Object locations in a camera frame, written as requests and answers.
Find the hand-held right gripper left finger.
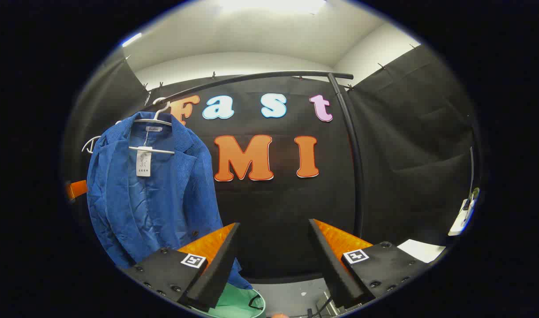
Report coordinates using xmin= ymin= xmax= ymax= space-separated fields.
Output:
xmin=121 ymin=222 xmax=241 ymax=310

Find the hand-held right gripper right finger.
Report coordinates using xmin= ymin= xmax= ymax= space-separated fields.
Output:
xmin=308 ymin=219 xmax=430 ymax=309

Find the green laundry hamper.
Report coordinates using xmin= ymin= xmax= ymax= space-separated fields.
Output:
xmin=194 ymin=283 xmax=266 ymax=318

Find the blue corduroy jacket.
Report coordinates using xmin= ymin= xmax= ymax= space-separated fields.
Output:
xmin=86 ymin=111 xmax=253 ymax=290

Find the white clothes hanger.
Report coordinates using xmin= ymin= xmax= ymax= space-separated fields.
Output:
xmin=128 ymin=98 xmax=176 ymax=155
xmin=81 ymin=134 xmax=102 ymax=155

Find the black clothes rack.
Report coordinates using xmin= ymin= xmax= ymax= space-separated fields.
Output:
xmin=143 ymin=70 xmax=365 ymax=239

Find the white garment tag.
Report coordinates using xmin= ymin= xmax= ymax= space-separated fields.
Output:
xmin=136 ymin=147 xmax=153 ymax=178

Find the white paper sheet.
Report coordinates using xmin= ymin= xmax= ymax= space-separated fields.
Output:
xmin=397 ymin=239 xmax=446 ymax=264

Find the white device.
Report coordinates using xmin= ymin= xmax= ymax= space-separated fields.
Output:
xmin=448 ymin=188 xmax=481 ymax=237

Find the black backdrop cloth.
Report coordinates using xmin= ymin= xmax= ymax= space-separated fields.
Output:
xmin=64 ymin=44 xmax=484 ymax=283

